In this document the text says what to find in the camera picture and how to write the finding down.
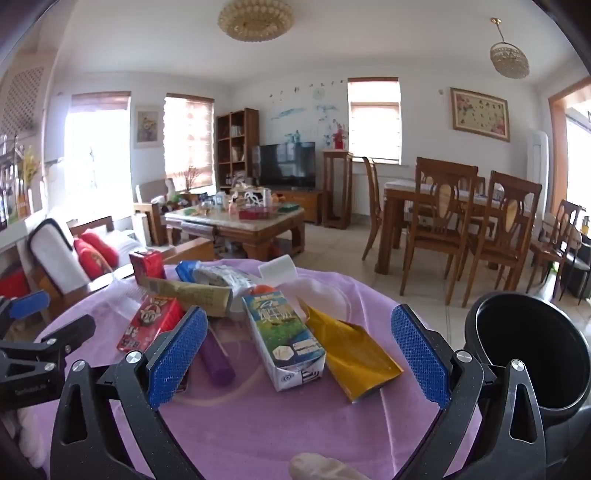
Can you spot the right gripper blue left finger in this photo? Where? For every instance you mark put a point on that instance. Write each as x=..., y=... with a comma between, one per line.
x=86, y=442

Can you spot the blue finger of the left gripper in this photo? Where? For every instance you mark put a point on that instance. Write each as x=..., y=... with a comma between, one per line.
x=70, y=337
x=13, y=309

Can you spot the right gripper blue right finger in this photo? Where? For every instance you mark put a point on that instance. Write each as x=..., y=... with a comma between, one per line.
x=489, y=424

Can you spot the clear plastic container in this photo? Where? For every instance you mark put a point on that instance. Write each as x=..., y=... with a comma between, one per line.
x=124, y=297

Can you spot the red snack box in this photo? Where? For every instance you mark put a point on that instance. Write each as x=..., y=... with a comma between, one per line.
x=155, y=315

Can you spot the purple probiotics sachet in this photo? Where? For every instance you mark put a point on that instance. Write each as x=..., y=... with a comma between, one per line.
x=216, y=361

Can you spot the gold foil snack bag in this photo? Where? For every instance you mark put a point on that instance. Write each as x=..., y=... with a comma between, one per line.
x=357, y=361

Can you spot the white paper roll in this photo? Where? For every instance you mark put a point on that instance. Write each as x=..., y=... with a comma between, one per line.
x=278, y=271

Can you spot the black round trash bin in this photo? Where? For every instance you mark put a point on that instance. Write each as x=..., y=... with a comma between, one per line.
x=506, y=326

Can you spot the right white gloved hand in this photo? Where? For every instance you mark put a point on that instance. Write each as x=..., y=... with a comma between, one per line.
x=311, y=466

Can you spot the red cushion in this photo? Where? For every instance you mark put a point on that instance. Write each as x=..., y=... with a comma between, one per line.
x=95, y=255

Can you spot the small red carton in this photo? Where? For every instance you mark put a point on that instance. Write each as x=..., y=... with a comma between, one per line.
x=147, y=264

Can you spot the purple tablecloth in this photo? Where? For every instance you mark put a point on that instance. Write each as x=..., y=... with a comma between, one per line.
x=247, y=430

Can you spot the tan paper package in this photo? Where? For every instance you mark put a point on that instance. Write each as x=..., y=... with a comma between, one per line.
x=213, y=300

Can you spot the blue white snack bag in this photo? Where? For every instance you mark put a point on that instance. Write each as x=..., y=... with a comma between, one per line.
x=215, y=275

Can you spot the orange fruit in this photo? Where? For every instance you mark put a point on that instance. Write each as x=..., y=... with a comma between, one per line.
x=262, y=289

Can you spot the wooden side chair far right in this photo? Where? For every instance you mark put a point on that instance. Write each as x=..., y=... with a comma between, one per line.
x=558, y=236

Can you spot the wooden coffee table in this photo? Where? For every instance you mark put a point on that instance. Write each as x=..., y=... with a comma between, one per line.
x=256, y=236

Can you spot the small framed flower picture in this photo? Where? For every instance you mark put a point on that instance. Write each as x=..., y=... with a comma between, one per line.
x=146, y=128

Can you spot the wooden dining chair front right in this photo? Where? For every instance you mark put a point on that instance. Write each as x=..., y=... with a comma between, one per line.
x=505, y=234

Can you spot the wooden dining chair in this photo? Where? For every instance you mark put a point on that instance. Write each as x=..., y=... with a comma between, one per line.
x=505, y=234
x=442, y=206

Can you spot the wooden bookshelf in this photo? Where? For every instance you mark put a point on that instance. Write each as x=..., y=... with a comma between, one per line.
x=236, y=137

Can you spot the wooden dining chair front left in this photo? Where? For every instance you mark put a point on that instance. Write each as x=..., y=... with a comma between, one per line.
x=442, y=206

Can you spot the wooden dining table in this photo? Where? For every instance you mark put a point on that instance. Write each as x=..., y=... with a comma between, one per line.
x=396, y=194

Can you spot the black flat television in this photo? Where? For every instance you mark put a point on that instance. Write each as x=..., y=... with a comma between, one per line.
x=286, y=165

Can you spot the wooden tv cabinet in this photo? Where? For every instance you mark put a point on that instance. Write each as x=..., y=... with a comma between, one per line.
x=309, y=200

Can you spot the white standing air conditioner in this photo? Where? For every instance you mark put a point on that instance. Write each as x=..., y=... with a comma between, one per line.
x=538, y=164

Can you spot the wooden chair by window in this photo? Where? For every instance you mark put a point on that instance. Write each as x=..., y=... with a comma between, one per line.
x=376, y=215

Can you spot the tall wooden plant stand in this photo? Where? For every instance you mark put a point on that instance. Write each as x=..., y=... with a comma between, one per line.
x=337, y=188

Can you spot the framed floral painting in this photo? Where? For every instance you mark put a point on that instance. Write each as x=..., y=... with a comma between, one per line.
x=480, y=114

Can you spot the red flower vase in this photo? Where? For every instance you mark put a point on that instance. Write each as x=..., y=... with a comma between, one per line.
x=339, y=137

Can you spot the round beaded ceiling lamp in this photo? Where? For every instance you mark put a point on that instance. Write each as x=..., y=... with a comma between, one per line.
x=255, y=21

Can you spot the hanging crystal pendant lamp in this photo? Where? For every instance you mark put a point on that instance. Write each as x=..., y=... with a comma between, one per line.
x=508, y=59

